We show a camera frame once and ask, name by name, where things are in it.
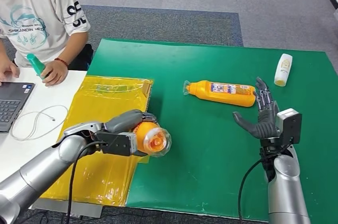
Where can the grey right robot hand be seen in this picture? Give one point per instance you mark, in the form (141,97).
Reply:
(266,124)

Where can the person's left hand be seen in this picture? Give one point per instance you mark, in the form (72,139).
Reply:
(55,73)

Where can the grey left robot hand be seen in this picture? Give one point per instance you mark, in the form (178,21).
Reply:
(127,121)

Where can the person's right hand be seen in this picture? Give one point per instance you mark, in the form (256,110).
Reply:
(7,70)

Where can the orange bottle with clear cap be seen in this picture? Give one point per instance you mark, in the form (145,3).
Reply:
(143,135)
(206,91)

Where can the teal plastic bottle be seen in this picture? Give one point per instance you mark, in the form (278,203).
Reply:
(35,63)

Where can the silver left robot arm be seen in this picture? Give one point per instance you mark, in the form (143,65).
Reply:
(39,173)

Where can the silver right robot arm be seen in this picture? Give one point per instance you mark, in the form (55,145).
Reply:
(285,187)

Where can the person's right forearm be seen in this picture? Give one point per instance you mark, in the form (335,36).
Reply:
(1,51)

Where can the person's left forearm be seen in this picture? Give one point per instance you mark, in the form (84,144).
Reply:
(75,47)

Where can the small white bottle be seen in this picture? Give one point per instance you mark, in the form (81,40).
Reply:
(283,70)

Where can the grey laptop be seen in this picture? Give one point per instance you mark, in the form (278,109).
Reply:
(13,93)

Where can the yellow plastic sheet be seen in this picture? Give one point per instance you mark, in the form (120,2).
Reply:
(106,180)

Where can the person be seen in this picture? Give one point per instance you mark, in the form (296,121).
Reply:
(39,5)

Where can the green table mat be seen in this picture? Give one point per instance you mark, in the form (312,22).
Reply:
(185,61)

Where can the grey metal plate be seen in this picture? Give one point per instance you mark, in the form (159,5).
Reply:
(90,210)

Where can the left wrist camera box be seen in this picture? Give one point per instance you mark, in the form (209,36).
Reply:
(116,143)

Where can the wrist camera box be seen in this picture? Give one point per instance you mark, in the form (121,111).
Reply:
(116,143)
(290,128)

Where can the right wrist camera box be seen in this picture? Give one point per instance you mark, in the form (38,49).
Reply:
(290,128)

